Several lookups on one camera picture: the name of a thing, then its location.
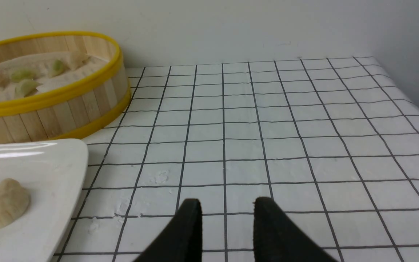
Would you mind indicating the green dumpling in steamer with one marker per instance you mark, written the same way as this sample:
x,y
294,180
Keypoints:
x,y
20,74
56,69
25,87

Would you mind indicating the bamboo steamer basket yellow rim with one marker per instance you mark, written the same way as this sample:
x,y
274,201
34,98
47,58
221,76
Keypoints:
x,y
74,111

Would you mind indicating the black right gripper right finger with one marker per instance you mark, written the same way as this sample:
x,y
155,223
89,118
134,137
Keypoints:
x,y
276,238

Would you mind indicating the white mesh steamer liner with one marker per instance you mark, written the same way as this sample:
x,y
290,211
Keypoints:
x,y
42,63

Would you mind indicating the beige dumpling on plate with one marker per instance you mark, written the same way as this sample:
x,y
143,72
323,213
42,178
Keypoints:
x,y
14,201

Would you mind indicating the white square plate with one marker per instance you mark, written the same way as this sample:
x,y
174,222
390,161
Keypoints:
x,y
53,172

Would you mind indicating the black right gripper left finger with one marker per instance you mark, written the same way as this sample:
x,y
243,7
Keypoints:
x,y
181,240

